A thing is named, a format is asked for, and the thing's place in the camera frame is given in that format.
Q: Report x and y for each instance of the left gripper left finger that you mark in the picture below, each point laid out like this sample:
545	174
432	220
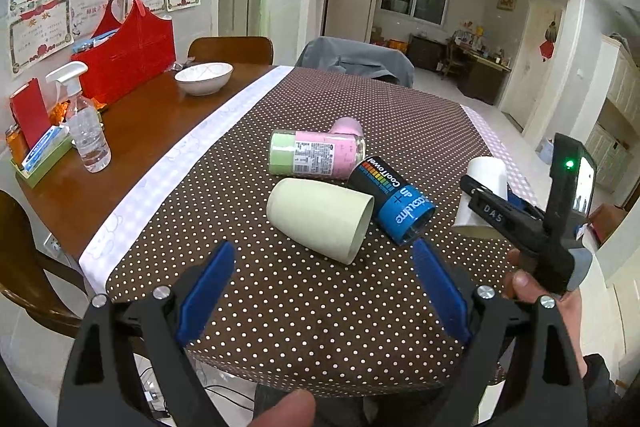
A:
101	384

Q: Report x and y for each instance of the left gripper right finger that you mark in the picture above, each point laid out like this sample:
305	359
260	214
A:
542	386

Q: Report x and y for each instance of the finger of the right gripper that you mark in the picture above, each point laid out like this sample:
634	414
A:
478	193
523	206

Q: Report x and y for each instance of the white paper cup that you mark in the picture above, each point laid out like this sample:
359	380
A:
489	175

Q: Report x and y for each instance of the pink cup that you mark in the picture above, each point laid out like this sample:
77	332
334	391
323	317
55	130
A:
347	125

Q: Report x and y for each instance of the pale green cup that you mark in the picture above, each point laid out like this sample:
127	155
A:
329	219

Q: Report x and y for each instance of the right hand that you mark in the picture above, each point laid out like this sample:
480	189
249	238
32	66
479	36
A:
520	285

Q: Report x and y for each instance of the left hand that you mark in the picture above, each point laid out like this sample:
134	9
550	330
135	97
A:
297	409

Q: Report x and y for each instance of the blue black cylinder can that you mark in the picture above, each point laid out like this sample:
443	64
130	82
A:
392	199

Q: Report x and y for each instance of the small wooden stool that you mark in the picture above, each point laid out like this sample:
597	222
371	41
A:
605	220

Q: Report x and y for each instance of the dark wooden desk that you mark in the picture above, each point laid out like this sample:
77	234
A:
475	76

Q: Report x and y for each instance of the white door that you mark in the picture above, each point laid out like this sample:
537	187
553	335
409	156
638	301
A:
530	69

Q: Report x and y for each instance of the wooden chair at left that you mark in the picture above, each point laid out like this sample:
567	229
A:
24	272

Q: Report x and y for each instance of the pink green cylinder can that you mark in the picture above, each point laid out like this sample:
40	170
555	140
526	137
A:
315	154

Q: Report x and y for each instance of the brown polka dot tablecloth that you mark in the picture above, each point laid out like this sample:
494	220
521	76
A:
321	297

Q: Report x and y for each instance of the grey covered chair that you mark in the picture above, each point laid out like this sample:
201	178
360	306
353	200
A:
358	59

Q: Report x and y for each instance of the white refrigerator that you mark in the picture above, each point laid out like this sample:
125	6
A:
350	4

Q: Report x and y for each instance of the green tissue box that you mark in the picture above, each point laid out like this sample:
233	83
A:
50	148

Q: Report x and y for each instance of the clear spray bottle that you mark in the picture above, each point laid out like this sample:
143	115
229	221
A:
82	119

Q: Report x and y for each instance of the wooden chair behind table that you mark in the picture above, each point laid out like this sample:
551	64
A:
233	50

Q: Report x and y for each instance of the white ceramic bowl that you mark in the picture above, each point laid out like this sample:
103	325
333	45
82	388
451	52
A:
204	79

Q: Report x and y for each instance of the red envelope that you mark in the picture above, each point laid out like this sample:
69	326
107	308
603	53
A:
29	111

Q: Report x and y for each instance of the red gift bag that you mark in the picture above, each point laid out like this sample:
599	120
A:
139	48

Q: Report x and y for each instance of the camera box with screen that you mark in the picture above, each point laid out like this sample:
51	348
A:
573	173

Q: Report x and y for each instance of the cream wall cabinet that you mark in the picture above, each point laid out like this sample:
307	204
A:
616	129

